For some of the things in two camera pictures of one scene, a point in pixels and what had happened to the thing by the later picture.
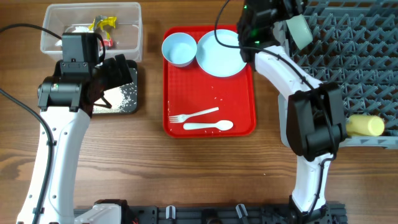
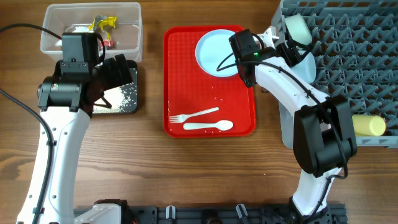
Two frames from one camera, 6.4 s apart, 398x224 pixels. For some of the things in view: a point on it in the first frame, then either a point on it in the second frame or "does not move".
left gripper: x=115 y=79 does not move
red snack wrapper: x=109 y=43 does not move
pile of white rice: x=122 y=99 does not move
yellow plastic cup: x=365 y=125 does not move
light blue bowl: x=179 y=49 → x=306 y=68
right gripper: x=295 y=9 → x=294 y=57
